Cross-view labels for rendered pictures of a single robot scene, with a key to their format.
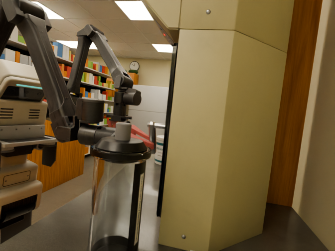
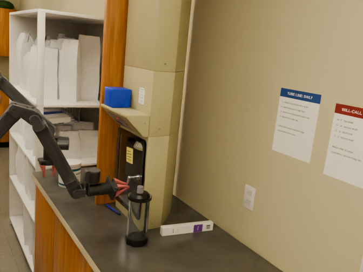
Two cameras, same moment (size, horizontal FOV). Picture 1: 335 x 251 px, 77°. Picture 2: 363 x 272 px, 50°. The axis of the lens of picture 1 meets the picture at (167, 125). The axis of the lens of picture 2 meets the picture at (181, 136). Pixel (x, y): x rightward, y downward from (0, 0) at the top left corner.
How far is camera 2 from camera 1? 154 cm
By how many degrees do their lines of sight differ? 45
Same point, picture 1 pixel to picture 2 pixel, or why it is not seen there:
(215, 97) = (162, 163)
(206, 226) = (160, 216)
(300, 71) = not seen: hidden behind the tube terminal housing
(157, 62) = not seen: outside the picture
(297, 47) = not seen: hidden behind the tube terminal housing
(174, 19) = (146, 133)
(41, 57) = (57, 150)
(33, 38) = (49, 138)
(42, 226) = (88, 244)
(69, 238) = (107, 243)
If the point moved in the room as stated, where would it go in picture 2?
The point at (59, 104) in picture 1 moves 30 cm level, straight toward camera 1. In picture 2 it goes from (73, 177) to (135, 191)
